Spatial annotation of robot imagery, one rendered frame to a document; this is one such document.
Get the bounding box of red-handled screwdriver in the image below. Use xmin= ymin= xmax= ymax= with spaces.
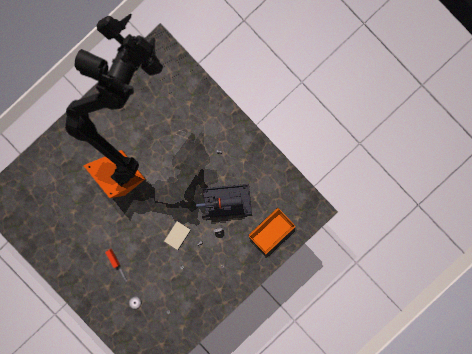
xmin=106 ymin=249 xmax=127 ymax=281

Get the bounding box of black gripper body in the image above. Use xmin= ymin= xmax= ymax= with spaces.
xmin=96 ymin=15 xmax=163 ymax=76

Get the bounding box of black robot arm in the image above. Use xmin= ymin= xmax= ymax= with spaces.
xmin=65 ymin=34 xmax=153 ymax=186

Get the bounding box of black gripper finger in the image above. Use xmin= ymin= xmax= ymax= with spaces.
xmin=114 ymin=13 xmax=132 ymax=30
xmin=149 ymin=37 xmax=160 ymax=63

